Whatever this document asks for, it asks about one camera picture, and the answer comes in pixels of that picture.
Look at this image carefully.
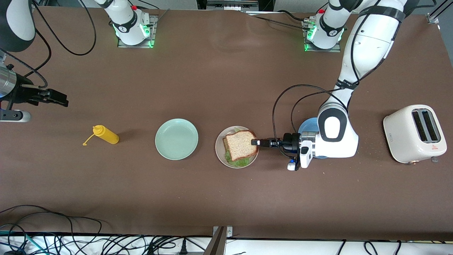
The green lettuce leaf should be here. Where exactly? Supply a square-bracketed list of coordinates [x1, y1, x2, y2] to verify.
[225, 128, 254, 168]

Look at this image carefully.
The yellow squeeze bottle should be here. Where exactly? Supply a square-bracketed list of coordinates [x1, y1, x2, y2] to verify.
[82, 125, 120, 147]

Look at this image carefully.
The blue plate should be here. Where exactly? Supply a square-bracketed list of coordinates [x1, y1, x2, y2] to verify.
[298, 117, 331, 159]

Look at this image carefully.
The beige plate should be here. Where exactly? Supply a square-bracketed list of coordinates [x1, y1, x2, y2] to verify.
[215, 126, 259, 169]

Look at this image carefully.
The mint green plate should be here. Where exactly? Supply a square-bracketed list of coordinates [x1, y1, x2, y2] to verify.
[155, 118, 199, 160]

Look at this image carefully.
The white two-slot toaster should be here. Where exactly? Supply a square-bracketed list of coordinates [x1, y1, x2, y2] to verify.
[383, 104, 447, 164]

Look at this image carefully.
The grey power strip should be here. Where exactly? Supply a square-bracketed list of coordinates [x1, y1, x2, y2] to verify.
[206, 0, 259, 12]

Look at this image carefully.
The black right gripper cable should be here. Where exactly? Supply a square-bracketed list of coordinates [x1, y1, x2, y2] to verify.
[0, 30, 52, 89]

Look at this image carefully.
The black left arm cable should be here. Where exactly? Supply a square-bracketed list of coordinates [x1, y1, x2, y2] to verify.
[272, 84, 342, 158]
[290, 91, 349, 135]

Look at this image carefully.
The aluminium table bracket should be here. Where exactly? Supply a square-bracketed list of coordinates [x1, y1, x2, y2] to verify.
[203, 226, 234, 255]

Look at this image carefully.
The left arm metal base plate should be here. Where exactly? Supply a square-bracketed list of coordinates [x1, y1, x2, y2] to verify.
[302, 18, 342, 53]

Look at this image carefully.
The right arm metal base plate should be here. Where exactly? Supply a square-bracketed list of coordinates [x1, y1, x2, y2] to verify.
[117, 14, 158, 49]

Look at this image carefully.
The black base supply cable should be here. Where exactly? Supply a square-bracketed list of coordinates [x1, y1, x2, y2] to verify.
[248, 10, 314, 32]

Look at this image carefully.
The black floor cable loop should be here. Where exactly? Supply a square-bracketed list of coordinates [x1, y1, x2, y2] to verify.
[0, 205, 104, 237]

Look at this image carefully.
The teal cable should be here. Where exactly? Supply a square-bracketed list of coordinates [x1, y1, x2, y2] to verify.
[0, 230, 40, 255]

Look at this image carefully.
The aluminium frame rail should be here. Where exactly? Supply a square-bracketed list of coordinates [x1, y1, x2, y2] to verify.
[426, 0, 453, 24]

